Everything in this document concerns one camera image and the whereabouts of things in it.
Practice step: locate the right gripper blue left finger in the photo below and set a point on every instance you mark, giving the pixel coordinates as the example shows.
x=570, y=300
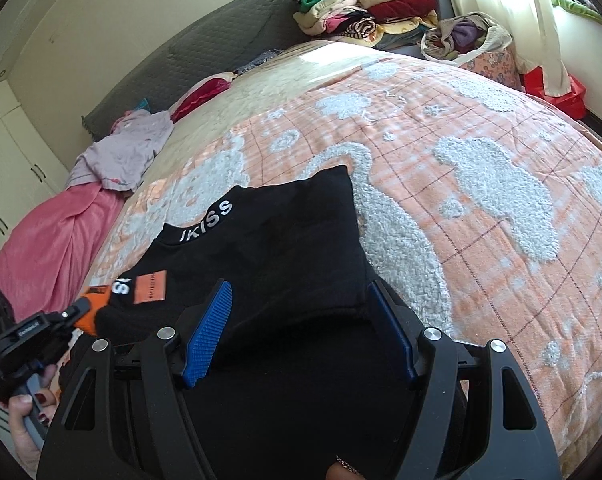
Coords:
x=203, y=339

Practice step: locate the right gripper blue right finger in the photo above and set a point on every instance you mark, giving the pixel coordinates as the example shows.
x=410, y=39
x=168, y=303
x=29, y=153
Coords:
x=398, y=347

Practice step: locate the black IKISS t-shirt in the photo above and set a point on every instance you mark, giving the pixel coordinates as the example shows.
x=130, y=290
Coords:
x=299, y=379

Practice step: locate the pile of folded clothes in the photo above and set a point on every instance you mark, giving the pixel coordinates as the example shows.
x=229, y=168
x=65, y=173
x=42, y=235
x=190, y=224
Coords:
x=390, y=25

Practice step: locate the person's right hand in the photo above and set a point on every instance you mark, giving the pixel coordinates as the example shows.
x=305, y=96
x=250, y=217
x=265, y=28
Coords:
x=341, y=470

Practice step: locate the pink blanket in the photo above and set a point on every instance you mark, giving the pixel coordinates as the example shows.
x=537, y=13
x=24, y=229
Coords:
x=44, y=262

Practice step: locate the orange white patterned bedspread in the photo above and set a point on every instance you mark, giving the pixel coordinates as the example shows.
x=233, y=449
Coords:
x=480, y=205

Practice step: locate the white wardrobe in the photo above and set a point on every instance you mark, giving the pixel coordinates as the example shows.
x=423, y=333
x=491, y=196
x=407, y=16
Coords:
x=30, y=173

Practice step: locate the lilac crumpled garment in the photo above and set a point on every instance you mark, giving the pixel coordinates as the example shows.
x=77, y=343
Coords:
x=118, y=161

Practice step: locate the beige bed sheet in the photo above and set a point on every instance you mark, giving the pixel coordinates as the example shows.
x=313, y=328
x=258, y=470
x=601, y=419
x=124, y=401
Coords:
x=299, y=69

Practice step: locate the dark patterned pillow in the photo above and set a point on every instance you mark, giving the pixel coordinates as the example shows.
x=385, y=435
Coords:
x=262, y=58

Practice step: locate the floral storage box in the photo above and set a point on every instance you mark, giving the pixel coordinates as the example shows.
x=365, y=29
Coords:
x=499, y=66

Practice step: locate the dark grey quilted headboard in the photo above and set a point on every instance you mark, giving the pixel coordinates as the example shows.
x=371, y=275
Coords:
x=223, y=40

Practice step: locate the white curtain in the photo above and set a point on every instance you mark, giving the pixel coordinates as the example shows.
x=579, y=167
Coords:
x=532, y=25

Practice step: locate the green item at window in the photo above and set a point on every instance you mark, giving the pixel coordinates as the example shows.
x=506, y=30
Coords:
x=582, y=8

